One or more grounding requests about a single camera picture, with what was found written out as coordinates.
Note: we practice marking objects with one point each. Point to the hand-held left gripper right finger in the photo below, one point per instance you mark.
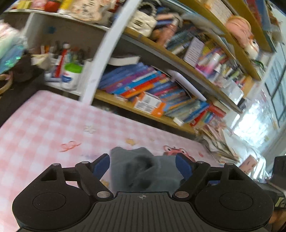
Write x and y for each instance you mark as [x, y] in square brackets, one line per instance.
[184, 166]

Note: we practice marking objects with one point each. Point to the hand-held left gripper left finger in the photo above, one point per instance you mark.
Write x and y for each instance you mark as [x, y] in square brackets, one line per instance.
[101, 166]

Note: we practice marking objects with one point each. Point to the grey fleece towel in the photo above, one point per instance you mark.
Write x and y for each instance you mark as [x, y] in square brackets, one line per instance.
[152, 169]

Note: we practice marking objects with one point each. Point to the small pink box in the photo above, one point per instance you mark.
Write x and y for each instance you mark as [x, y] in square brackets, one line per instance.
[248, 163]

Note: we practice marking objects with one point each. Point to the pile of worn booklets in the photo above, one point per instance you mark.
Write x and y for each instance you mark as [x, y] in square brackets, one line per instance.
[221, 145]

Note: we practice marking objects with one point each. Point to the white charger adapter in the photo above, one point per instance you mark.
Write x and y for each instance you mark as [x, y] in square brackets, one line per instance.
[178, 121]

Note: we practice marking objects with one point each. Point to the clear shiny plastic bag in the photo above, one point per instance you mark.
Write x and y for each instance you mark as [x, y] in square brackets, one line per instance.
[257, 142]

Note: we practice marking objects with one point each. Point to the pink checkered desk mat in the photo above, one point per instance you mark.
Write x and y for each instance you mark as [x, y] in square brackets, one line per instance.
[44, 133]

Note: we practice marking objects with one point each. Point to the orange and white box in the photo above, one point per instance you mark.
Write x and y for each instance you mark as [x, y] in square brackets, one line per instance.
[149, 104]

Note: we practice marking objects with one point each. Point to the row of colourful books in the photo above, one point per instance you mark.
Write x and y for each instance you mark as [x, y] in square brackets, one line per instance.
[134, 82]

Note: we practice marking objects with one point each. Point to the white bottle with green cap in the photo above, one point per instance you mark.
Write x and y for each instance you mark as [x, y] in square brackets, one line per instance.
[71, 77]

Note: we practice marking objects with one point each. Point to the window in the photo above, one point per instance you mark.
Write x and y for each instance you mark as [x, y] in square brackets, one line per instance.
[277, 84]

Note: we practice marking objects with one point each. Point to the black digital piano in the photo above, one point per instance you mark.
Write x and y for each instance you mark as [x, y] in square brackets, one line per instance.
[17, 100]

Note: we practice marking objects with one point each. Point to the white thick book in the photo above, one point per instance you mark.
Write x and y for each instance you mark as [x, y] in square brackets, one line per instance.
[125, 60]

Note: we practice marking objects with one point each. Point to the wooden and white bookshelf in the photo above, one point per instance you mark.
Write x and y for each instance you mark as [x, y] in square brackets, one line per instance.
[105, 58]

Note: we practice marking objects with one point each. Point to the jumble of assorted books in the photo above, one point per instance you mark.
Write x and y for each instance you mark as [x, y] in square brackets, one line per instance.
[212, 58]

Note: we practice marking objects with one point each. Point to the pale printed card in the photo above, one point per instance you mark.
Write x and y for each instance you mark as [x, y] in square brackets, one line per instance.
[194, 51]

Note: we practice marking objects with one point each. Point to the white pen holder with pens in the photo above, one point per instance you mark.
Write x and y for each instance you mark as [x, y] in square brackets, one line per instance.
[53, 55]

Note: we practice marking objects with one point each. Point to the dark brown cloth bag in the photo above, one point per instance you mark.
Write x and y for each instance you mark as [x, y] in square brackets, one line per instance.
[24, 69]

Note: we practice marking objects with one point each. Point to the iridescent plastic bag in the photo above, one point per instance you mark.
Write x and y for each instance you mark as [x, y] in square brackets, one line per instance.
[11, 58]

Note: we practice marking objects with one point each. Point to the doll with orange hair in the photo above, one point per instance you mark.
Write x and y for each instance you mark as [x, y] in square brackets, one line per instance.
[242, 31]

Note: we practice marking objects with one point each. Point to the white quilted handbag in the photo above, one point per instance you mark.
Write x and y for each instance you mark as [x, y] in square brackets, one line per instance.
[143, 22]

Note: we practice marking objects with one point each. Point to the red snack tin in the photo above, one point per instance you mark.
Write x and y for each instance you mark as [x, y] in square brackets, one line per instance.
[51, 4]

